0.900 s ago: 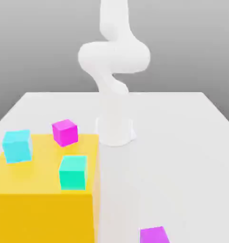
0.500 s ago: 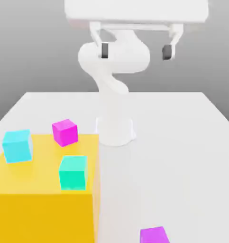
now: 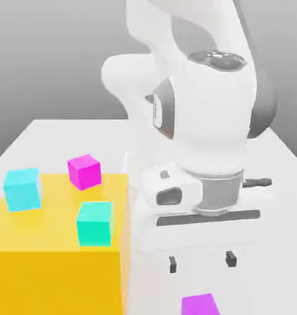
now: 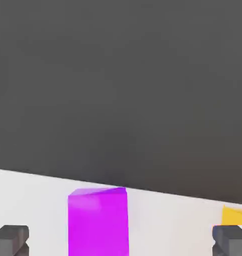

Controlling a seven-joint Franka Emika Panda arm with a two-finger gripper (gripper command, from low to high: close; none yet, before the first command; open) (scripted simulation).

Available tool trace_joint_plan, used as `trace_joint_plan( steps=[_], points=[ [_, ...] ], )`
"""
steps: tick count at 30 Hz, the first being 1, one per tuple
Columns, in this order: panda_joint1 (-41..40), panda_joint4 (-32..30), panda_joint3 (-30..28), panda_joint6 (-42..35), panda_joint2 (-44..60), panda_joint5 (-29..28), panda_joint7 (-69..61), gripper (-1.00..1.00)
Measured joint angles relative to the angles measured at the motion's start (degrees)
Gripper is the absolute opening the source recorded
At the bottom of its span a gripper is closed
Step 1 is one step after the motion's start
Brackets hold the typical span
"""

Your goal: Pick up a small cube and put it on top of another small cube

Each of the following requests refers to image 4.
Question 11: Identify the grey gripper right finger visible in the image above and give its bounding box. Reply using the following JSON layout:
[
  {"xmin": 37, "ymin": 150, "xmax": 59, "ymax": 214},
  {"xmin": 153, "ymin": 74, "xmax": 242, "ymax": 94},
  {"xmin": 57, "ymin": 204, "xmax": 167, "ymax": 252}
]
[{"xmin": 211, "ymin": 224, "xmax": 242, "ymax": 256}]

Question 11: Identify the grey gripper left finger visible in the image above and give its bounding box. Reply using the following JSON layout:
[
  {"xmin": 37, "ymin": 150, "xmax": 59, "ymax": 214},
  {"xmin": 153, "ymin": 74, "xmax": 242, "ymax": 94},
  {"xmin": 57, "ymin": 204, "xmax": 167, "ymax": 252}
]
[{"xmin": 0, "ymin": 224, "xmax": 30, "ymax": 256}]

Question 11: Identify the large yellow box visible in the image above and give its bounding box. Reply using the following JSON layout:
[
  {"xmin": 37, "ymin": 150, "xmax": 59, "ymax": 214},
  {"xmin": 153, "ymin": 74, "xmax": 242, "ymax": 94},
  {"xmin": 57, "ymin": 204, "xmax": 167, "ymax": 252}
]
[{"xmin": 221, "ymin": 204, "xmax": 242, "ymax": 226}]

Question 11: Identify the large magenta box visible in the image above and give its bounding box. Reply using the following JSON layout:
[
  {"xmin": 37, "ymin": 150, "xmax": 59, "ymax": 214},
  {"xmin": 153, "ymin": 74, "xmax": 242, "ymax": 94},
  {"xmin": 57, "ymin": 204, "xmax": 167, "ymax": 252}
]
[{"xmin": 68, "ymin": 186, "xmax": 130, "ymax": 256}]

